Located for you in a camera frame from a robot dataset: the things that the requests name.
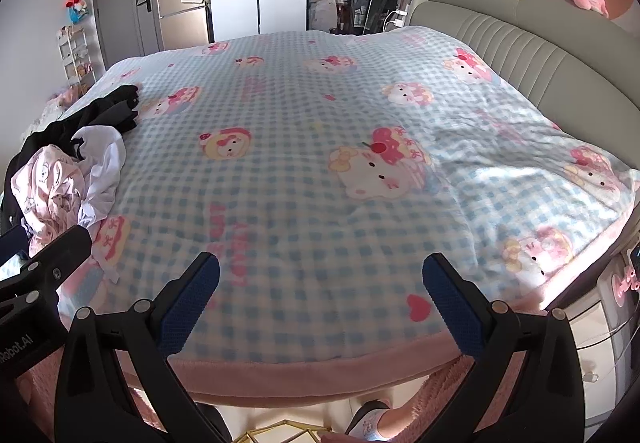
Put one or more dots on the pink cartoon print pants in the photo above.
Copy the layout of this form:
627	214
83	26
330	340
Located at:
45	183

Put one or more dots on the person's pink fuzzy robe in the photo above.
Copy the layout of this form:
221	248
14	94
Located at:
425	403

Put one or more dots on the champagne refrigerator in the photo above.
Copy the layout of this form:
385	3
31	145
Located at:
182	23

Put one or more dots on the floral printed cloth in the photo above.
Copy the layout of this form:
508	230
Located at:
55	108

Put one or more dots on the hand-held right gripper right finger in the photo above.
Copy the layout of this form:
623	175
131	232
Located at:
452	303

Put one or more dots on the white garment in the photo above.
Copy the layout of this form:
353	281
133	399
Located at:
102	163

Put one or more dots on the white shelf rack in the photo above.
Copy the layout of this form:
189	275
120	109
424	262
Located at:
75	55

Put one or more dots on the person's left forearm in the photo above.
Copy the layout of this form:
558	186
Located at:
35	390

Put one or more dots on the checkered cartoon print blanket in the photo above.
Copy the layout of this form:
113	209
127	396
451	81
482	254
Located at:
310	183

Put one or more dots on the red and blue wall plush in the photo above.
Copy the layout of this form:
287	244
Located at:
76	7

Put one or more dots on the grey padded headboard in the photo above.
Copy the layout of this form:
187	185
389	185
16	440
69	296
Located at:
525	33

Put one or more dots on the black garment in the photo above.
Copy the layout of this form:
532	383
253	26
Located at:
117	105

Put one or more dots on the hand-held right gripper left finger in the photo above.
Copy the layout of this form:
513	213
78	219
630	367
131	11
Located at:
192	303

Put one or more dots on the white nightstand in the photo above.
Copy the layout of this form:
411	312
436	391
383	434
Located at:
590	348

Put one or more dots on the person's slipper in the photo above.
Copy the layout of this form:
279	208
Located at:
365	420

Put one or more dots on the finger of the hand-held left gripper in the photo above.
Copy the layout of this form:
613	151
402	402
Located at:
11	243
55	258

